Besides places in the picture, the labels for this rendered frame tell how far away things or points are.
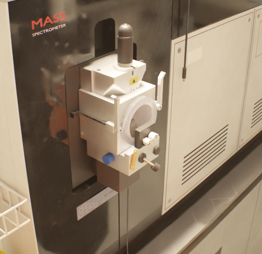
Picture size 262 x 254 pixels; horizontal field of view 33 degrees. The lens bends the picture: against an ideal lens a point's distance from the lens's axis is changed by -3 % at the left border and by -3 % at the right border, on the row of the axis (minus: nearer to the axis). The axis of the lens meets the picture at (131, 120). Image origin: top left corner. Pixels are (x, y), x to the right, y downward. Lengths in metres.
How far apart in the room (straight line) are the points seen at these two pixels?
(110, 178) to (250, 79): 0.66
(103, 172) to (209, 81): 0.42
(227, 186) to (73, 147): 0.71
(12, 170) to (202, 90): 0.54
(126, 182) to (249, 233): 0.94
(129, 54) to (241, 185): 0.80
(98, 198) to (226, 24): 0.53
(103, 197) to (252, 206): 0.79
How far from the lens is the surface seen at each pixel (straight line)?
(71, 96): 0.78
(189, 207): 1.33
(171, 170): 1.13
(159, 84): 0.80
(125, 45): 0.74
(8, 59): 0.67
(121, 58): 0.75
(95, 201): 0.92
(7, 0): 0.64
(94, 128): 0.79
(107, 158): 0.79
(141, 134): 0.77
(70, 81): 0.77
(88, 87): 0.77
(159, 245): 1.21
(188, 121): 1.12
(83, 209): 0.90
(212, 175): 1.45
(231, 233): 1.53
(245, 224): 1.63
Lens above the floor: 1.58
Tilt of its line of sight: 29 degrees down
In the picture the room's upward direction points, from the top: 1 degrees clockwise
